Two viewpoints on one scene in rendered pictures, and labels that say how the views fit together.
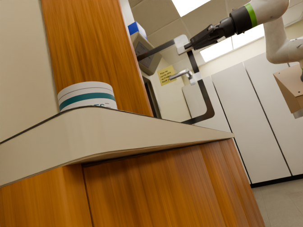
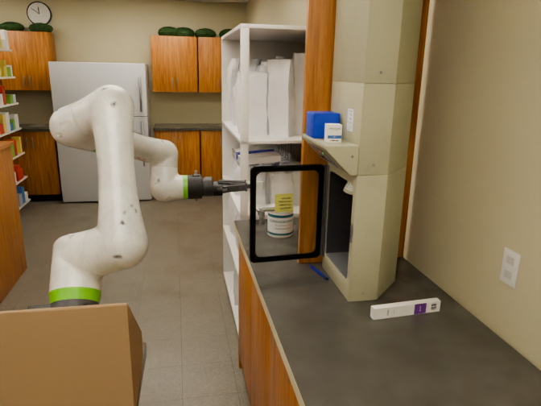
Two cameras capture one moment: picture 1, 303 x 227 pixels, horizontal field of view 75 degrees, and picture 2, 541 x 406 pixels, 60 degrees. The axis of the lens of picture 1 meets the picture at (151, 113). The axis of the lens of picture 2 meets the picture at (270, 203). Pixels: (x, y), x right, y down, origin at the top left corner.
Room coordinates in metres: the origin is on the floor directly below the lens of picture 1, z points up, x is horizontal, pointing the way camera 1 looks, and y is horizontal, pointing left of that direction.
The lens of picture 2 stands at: (2.29, -1.17, 1.74)
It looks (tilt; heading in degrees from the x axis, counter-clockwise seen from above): 16 degrees down; 146
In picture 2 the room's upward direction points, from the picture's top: 1 degrees clockwise
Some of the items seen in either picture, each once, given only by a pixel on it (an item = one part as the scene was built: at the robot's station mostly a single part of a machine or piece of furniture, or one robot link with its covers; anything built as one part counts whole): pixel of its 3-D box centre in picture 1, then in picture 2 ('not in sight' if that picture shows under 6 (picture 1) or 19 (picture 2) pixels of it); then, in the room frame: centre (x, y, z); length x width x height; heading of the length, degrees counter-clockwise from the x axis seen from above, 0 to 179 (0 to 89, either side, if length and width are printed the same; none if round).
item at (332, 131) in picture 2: not in sight; (332, 132); (1.06, -0.08, 1.54); 0.05 x 0.05 x 0.06; 61
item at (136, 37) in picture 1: (145, 56); (327, 152); (1.01, -0.06, 1.46); 0.32 x 0.11 x 0.10; 157
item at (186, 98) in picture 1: (167, 85); (287, 213); (0.84, -0.10, 1.19); 0.30 x 0.01 x 0.40; 71
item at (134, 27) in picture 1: (135, 36); (322, 124); (0.95, -0.03, 1.56); 0.10 x 0.10 x 0.09; 67
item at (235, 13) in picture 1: (239, 20); (195, 185); (0.69, -0.43, 1.31); 0.09 x 0.06 x 0.12; 157
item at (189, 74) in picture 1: (180, 75); not in sight; (0.79, -0.16, 1.20); 0.10 x 0.05 x 0.03; 71
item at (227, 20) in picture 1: (220, 30); (214, 186); (0.72, -0.36, 1.31); 0.09 x 0.08 x 0.07; 67
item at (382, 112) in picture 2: not in sight; (371, 187); (1.08, 0.11, 1.33); 0.32 x 0.25 x 0.77; 157
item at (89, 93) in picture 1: (92, 121); not in sight; (0.45, 0.14, 1.02); 0.13 x 0.13 x 0.15
